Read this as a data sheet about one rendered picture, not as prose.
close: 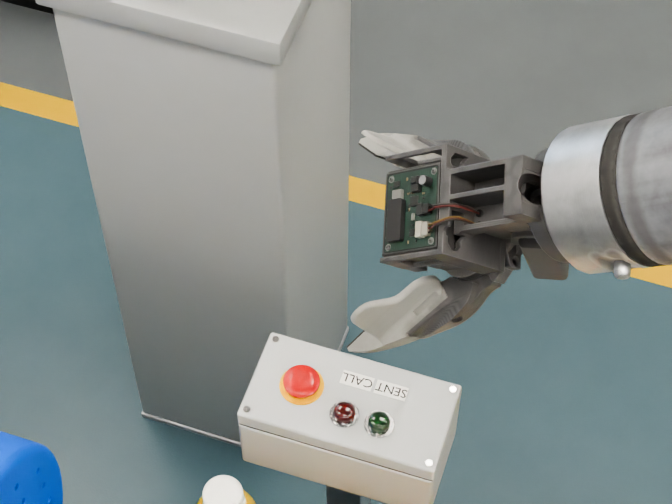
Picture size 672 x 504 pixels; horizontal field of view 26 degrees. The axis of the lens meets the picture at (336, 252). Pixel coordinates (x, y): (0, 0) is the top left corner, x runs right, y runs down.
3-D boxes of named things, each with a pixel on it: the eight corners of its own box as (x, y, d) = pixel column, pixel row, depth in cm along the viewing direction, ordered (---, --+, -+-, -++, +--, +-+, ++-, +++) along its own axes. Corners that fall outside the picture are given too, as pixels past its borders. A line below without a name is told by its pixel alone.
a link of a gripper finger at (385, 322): (301, 336, 98) (387, 245, 94) (361, 349, 102) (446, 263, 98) (318, 372, 96) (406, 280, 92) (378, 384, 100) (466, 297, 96)
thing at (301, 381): (290, 365, 144) (290, 359, 143) (324, 375, 143) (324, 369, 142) (278, 395, 142) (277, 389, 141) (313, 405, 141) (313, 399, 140)
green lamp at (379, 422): (371, 412, 141) (371, 406, 140) (393, 418, 141) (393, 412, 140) (364, 431, 140) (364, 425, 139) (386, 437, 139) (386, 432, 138)
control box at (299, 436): (274, 380, 155) (270, 329, 146) (456, 433, 151) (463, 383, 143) (241, 461, 149) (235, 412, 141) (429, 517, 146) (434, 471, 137)
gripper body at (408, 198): (377, 153, 94) (528, 120, 86) (462, 183, 100) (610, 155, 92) (371, 268, 92) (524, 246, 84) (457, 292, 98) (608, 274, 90)
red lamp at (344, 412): (337, 402, 142) (337, 396, 141) (358, 408, 141) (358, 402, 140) (330, 421, 140) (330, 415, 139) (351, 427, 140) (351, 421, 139)
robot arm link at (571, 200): (683, 136, 89) (682, 290, 87) (616, 149, 93) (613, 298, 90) (600, 96, 83) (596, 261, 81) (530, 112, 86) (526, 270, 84)
